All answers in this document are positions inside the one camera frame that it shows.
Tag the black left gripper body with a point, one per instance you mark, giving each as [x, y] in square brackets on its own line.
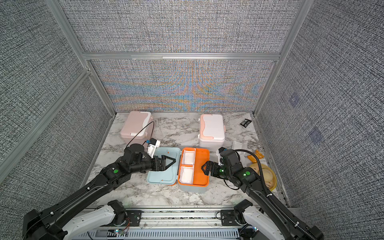
[155, 167]

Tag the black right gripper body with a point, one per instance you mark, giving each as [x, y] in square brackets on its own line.
[218, 171]

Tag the blue orange medicine box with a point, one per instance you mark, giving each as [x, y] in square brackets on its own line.
[171, 175]

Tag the white pink medicine chest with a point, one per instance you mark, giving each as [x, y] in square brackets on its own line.
[212, 132]

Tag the clear plastic gauze box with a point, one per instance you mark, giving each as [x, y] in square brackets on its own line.
[239, 146]

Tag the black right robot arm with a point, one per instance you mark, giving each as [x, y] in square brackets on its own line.
[272, 218]

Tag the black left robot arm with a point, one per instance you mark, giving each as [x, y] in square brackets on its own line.
[49, 223]

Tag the pink white medicine box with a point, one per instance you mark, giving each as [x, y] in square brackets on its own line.
[137, 128]

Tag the orange plastic toy piece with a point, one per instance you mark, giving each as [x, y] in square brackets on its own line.
[259, 155]

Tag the black foil sachet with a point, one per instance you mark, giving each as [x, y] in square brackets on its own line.
[245, 123]

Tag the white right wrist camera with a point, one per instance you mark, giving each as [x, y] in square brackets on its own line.
[218, 154]

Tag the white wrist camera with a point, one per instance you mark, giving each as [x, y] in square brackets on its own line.
[153, 144]
[218, 154]

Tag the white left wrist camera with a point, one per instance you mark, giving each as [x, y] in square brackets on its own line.
[153, 144]

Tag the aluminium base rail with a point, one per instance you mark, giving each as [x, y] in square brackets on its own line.
[161, 222]

